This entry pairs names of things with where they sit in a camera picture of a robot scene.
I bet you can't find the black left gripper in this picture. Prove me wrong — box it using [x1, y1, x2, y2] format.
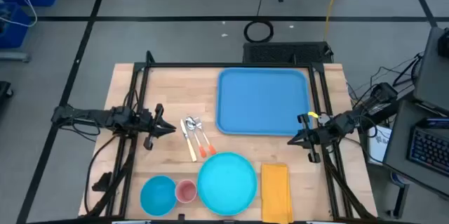
[138, 103, 177, 151]

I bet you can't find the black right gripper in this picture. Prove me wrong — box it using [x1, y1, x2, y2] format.
[287, 113, 343, 164]

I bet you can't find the spoon with orange handle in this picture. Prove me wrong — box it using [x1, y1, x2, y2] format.
[185, 116, 208, 159]

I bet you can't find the knife with cream handle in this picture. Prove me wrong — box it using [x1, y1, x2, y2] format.
[180, 119, 198, 163]

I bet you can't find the fork with orange handle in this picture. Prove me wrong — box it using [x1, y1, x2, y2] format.
[193, 117, 217, 156]

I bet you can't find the yellow cloth napkin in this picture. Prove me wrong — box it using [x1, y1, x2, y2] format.
[260, 162, 294, 224]

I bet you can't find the pink cup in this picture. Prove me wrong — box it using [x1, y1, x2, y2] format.
[174, 179, 198, 204]

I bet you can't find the teal bowl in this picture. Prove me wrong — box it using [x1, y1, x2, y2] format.
[140, 175, 178, 217]

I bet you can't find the teal round plate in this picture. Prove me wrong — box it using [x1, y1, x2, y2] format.
[196, 152, 259, 217]

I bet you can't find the white printed box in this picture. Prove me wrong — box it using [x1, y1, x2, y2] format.
[367, 125, 393, 166]

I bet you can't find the black mesh case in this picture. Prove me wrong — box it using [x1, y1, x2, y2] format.
[242, 41, 334, 65]

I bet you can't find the grey computer desk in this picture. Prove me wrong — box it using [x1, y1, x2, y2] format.
[382, 27, 449, 197]

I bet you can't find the black computer keyboard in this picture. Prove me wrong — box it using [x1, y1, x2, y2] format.
[406, 125, 449, 178]

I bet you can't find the yellow stick utensil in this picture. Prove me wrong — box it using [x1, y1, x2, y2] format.
[323, 0, 347, 42]

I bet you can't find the black aluminium table frame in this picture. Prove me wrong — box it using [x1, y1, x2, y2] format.
[83, 50, 378, 222]

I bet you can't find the black coiled cable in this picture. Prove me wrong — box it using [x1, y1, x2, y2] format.
[243, 19, 275, 44]

